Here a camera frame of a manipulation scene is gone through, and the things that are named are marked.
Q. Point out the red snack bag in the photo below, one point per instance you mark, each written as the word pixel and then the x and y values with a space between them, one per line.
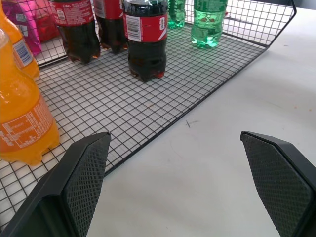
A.
pixel 47 27

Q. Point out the magenta snack bag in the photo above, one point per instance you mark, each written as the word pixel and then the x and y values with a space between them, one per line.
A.
pixel 28 27

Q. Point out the green soda bottle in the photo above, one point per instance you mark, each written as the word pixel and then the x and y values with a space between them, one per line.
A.
pixel 207 22
pixel 176 13

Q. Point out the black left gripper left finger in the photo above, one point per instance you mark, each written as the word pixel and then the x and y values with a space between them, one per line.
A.
pixel 74 187

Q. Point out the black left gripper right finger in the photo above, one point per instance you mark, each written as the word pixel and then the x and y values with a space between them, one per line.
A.
pixel 279 180

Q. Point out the orange soda bottle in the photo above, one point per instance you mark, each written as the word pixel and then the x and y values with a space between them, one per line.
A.
pixel 19 47
pixel 21 111

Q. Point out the cola bottle red label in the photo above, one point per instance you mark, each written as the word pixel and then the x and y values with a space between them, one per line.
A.
pixel 76 29
pixel 111 24
pixel 145 42

